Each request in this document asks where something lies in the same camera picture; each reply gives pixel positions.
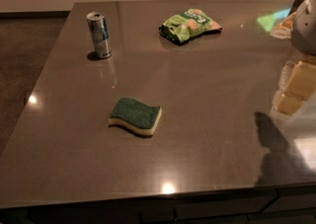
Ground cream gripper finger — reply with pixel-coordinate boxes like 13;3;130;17
276;94;304;114
284;61;316;100

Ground green and yellow sponge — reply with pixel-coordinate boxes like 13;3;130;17
109;98;162;136

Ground green rice chip bag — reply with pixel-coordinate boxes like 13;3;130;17
159;9;222;44

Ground silver blue drink can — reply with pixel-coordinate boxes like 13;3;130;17
86;12;112;58

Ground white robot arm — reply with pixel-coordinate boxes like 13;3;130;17
271;0;316;115

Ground dark cabinet drawer fronts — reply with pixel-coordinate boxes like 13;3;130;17
0;186;316;224

